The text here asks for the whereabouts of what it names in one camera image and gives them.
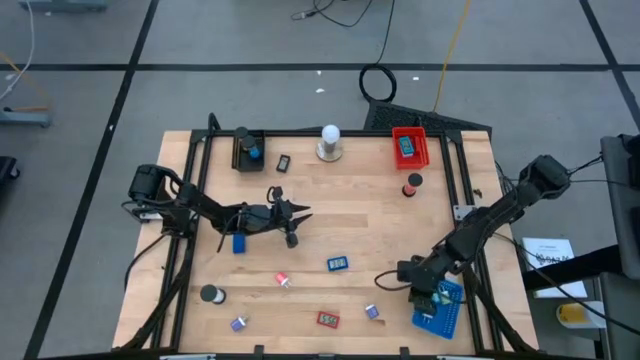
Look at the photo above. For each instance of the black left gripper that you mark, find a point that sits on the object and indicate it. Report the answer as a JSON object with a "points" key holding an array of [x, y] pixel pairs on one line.
{"points": [[255, 218]]}

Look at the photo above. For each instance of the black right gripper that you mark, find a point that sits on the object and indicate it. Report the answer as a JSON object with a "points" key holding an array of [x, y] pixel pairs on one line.
{"points": [[422, 275]]}

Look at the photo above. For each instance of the blue plastic tray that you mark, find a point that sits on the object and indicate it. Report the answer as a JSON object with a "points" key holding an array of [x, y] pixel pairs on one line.
{"points": [[445, 325]]}

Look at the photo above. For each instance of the black digital timer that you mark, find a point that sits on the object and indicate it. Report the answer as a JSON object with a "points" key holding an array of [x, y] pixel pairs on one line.
{"points": [[283, 163]]}

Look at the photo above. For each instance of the blue digital clock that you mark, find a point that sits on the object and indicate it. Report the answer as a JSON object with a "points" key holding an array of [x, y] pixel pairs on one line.
{"points": [[239, 245], [338, 263]]}

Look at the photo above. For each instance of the black plastic tray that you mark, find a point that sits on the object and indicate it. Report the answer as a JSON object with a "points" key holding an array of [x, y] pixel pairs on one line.
{"points": [[247, 165]]}

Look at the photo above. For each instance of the blue sand hourglass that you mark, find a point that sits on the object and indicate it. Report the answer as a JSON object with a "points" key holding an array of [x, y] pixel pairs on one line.
{"points": [[251, 147]]}

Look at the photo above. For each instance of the black round cap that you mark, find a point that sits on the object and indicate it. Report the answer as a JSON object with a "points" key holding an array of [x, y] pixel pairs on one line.
{"points": [[210, 293]]}

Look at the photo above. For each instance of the teal digital clock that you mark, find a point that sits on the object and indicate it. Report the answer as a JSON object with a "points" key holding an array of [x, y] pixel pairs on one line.
{"points": [[406, 146]]}

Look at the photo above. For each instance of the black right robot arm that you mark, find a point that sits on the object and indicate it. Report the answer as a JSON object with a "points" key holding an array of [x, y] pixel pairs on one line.
{"points": [[500, 215]]}

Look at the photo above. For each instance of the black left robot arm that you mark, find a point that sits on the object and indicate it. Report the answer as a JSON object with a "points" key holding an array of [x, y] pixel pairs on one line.
{"points": [[200, 202]]}

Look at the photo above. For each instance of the white bulb lamp brass stand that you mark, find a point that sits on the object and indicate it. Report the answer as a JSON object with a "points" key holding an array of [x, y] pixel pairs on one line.
{"points": [[330, 135]]}

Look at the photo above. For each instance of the red digital clock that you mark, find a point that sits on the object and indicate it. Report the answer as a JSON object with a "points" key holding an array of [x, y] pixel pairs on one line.
{"points": [[328, 320]]}

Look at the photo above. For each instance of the red sand hourglass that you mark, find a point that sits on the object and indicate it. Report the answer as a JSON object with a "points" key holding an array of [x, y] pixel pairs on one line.
{"points": [[414, 181]]}

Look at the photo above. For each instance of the white booklet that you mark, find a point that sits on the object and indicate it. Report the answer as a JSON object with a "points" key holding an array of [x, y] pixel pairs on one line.
{"points": [[550, 250]]}

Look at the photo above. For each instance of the red plastic tray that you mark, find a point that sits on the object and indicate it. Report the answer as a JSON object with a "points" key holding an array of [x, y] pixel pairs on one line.
{"points": [[422, 150]]}

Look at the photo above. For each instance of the black floor mat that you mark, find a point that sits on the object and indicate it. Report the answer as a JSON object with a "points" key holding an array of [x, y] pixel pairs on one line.
{"points": [[400, 117]]}

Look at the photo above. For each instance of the yellow white tape roll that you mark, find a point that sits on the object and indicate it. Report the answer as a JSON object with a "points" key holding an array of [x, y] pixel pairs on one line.
{"points": [[572, 315]]}

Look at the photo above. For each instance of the silver clamp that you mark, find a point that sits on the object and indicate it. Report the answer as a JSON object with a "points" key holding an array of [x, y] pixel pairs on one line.
{"points": [[147, 216]]}

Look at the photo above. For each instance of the black bar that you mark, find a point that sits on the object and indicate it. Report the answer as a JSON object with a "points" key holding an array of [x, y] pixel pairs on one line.
{"points": [[575, 268]]}

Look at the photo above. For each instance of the grey cart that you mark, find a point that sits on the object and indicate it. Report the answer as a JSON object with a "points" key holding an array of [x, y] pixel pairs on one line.
{"points": [[620, 225]]}

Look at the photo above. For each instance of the grey table foot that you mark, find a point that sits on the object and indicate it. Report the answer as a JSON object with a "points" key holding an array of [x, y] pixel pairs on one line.
{"points": [[25, 119]]}

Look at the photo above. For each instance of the black caster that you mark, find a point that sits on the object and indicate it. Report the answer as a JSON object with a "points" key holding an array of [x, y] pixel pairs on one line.
{"points": [[6, 167]]}

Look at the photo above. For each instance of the pink wall charger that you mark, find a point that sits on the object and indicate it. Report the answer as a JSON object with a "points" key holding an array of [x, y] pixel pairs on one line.
{"points": [[282, 279]]}

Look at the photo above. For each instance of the black aluminium frame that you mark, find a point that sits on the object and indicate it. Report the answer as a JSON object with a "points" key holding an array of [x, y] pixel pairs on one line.
{"points": [[300, 133]]}

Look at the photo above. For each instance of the grey metal bracket plate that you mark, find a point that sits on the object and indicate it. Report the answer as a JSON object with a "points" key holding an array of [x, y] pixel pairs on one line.
{"points": [[462, 211]]}

